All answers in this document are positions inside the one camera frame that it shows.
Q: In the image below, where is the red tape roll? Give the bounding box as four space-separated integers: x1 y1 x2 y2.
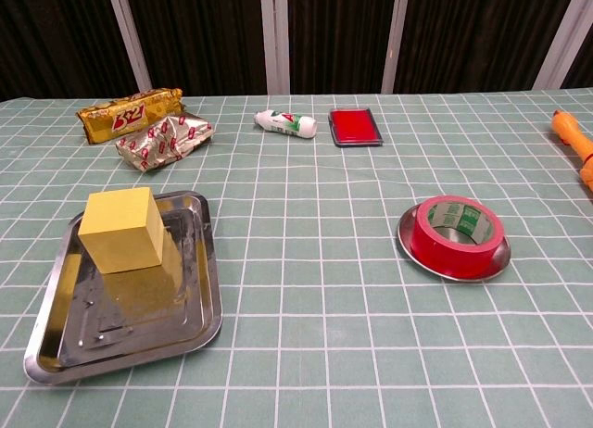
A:
410 195 504 279

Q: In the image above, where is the yellow cube block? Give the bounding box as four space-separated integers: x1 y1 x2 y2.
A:
77 186 167 275

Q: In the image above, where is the white green small bottle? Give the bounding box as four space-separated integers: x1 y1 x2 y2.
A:
253 108 319 139

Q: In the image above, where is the red ink pad case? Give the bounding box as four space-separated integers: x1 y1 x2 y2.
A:
327 107 385 147

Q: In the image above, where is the green checked tablecloth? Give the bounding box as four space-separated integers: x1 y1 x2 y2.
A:
0 87 593 428

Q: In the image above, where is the silver red snack wrapper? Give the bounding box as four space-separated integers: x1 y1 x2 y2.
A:
114 112 216 172

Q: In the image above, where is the rectangular steel tray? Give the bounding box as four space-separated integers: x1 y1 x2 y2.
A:
23 190 224 385

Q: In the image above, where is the gold biscuit package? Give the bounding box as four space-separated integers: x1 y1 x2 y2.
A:
76 87 184 145

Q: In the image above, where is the black ribbed backdrop curtain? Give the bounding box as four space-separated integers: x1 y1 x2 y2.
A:
0 0 593 103

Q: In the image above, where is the round steel plate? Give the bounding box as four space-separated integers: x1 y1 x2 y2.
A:
396 202 511 282

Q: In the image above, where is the orange toy carrot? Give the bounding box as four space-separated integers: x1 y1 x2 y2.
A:
550 108 593 189

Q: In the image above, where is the white metal frame post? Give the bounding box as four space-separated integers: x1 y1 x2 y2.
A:
380 0 411 94
105 0 153 92
259 0 291 95
532 0 593 90

